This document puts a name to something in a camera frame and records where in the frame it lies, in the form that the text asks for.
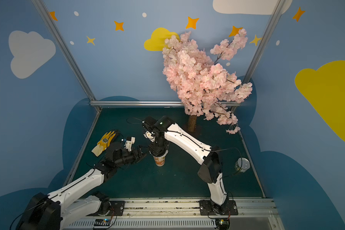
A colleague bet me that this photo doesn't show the black plastic cup lid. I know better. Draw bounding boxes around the black plastic cup lid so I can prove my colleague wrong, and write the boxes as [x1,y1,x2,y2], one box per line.
[148,147,167,156]

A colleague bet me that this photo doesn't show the printed paper milk tea cup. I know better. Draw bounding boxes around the printed paper milk tea cup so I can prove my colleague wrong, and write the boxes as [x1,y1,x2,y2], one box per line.
[154,158,166,167]

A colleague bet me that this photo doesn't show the round white leak-proof paper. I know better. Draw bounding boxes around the round white leak-proof paper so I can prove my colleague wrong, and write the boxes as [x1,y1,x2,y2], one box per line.
[149,150,169,159]

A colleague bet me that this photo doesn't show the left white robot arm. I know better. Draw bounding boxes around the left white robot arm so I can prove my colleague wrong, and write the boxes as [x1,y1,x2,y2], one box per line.
[16,142,147,230]

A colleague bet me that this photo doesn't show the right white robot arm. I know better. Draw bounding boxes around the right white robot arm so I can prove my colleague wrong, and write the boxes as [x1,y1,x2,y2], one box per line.
[142,116,229,215]

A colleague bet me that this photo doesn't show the yellow black work glove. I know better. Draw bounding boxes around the yellow black work glove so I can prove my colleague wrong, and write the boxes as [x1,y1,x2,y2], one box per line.
[92,129,119,157]

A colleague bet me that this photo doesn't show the brown square tree base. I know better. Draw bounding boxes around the brown square tree base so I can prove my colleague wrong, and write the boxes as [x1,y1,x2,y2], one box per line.
[182,123,202,139]

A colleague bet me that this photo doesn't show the left green circuit board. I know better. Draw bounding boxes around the left green circuit board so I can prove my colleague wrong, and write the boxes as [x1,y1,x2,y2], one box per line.
[93,218,112,230]

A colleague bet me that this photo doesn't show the green circuit board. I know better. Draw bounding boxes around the green circuit board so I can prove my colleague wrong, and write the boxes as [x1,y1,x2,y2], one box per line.
[215,218,230,230]
[93,218,112,230]

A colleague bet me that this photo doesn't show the pink cherry blossom tree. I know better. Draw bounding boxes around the pink cherry blossom tree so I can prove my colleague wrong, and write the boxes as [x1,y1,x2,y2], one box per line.
[163,29,253,134]

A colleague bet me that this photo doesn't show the silver tin can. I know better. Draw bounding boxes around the silver tin can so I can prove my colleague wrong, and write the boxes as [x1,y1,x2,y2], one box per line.
[235,157,251,173]

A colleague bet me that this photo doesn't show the right green circuit board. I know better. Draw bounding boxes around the right green circuit board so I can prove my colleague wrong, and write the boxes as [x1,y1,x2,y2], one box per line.
[215,218,230,230]

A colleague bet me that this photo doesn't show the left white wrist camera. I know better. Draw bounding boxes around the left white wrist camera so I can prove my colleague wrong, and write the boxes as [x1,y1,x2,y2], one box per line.
[125,137,135,152]

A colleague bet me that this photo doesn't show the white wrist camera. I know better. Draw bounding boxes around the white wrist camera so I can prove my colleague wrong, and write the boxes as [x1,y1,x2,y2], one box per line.
[125,137,135,152]
[143,131,155,142]

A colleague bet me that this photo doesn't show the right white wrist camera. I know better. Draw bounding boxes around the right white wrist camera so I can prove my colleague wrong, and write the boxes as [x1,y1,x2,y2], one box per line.
[143,131,155,142]

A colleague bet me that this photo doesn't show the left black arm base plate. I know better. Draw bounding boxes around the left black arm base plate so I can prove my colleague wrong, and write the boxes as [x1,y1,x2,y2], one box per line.
[95,200,125,216]

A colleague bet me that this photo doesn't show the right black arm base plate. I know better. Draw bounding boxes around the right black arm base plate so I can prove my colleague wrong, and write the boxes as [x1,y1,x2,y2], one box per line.
[199,199,238,216]

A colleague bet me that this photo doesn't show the aluminium front rail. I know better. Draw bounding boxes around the aluminium front rail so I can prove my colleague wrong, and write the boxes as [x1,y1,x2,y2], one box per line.
[63,197,285,230]

